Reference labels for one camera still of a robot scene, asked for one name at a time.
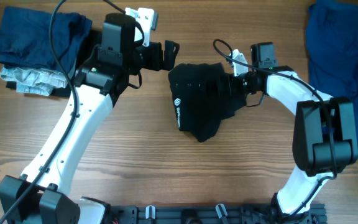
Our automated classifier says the black polo shirt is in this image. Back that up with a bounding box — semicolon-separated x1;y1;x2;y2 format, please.
168;63;247;142

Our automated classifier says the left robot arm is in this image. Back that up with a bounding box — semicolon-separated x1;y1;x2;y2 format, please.
0;7;179;223

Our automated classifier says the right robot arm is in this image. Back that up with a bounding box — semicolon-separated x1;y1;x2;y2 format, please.
223;42;358;223

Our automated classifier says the folded black garment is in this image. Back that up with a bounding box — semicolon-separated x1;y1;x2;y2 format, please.
6;29;102;97

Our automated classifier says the folded light grey garment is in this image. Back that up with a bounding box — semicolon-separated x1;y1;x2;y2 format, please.
0;65;68;96

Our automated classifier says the blue shirt unfolded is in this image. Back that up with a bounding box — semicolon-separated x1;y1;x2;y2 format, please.
305;1;358;143

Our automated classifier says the folded navy blue garment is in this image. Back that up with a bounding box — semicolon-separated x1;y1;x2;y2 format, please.
0;6;92;72

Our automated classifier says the left black cable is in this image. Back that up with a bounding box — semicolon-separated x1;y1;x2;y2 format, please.
0;0;127;224

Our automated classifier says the black cable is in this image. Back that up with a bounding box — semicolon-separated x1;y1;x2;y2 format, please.
0;0;127;224
212;39;338;218

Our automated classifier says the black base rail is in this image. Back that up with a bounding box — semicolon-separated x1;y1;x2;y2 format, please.
107;203;328;224

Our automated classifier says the right black cable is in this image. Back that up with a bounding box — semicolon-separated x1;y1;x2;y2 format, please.
212;39;338;218

